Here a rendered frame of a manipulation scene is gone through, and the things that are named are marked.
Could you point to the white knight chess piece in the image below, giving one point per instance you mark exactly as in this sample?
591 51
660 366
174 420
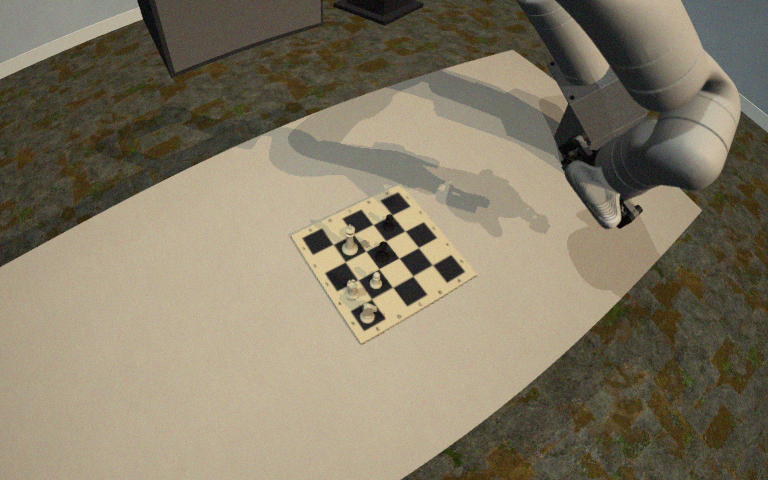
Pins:
368 315

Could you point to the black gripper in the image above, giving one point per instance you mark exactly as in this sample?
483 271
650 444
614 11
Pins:
582 152

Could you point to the white pawn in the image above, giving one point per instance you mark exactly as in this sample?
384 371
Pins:
376 283

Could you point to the black and cream chessboard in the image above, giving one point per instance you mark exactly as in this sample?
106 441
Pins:
423 265

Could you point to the white rook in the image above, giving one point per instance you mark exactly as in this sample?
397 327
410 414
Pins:
353 293

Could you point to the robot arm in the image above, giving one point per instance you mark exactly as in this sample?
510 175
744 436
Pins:
654 50

